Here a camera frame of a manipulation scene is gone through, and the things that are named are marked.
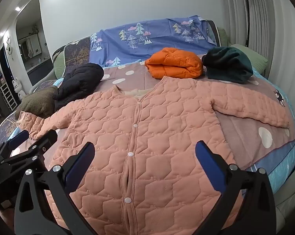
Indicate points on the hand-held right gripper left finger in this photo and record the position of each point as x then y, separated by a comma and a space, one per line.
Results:
79, 161

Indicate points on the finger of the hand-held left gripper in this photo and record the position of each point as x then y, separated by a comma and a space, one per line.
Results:
43, 142
17, 138

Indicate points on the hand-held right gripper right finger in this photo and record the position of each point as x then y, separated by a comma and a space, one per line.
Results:
208, 166

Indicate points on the pink quilted jacket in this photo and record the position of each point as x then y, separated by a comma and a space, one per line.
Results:
150, 127

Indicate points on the olive brown fleece garment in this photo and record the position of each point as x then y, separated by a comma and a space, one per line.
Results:
37, 102

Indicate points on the white shelf rack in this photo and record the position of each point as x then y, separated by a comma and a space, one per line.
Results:
8, 98

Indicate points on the pink polka dot blanket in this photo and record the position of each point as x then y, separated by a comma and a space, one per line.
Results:
235, 132

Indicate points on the black down jacket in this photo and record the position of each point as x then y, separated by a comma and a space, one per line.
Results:
79, 83

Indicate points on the green pillow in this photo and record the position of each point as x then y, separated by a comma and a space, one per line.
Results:
222, 36
59, 63
255, 58

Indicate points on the dark patterned pillow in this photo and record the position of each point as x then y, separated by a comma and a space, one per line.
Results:
76, 53

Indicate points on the dark green garment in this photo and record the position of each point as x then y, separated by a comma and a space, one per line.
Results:
225, 63

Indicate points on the orange down jacket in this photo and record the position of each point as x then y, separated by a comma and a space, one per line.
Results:
174, 63

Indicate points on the blue tree-print sheet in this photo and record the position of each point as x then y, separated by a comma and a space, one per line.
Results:
157, 36

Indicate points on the white pleated curtain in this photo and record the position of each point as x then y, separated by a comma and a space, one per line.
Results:
272, 29

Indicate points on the black floor lamp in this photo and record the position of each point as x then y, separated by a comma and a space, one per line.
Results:
248, 17

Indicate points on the white wall decoration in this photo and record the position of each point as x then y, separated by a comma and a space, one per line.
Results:
9, 50

